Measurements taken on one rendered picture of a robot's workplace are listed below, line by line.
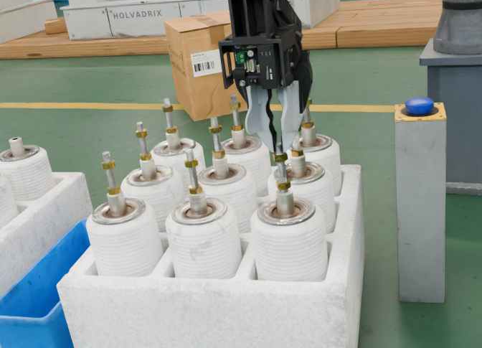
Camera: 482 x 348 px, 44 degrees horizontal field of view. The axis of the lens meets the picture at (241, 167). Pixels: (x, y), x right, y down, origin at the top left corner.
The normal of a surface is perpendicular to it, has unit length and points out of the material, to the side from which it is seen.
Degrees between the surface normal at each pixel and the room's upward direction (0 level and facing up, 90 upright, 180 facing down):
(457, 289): 0
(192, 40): 90
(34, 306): 88
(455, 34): 72
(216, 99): 89
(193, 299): 90
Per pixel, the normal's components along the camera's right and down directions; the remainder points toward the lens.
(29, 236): 0.95, 0.00
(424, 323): -0.12, -0.91
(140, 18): -0.39, 0.40
